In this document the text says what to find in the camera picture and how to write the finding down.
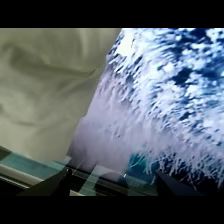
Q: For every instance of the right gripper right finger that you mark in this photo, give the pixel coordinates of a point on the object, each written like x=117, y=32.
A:
x=173, y=186

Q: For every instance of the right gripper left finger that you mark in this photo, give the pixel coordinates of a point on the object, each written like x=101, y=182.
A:
x=50, y=186

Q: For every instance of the white T-shirt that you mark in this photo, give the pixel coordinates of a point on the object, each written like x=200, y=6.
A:
x=40, y=90

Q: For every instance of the silver frame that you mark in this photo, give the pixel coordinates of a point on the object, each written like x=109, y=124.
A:
x=16, y=175

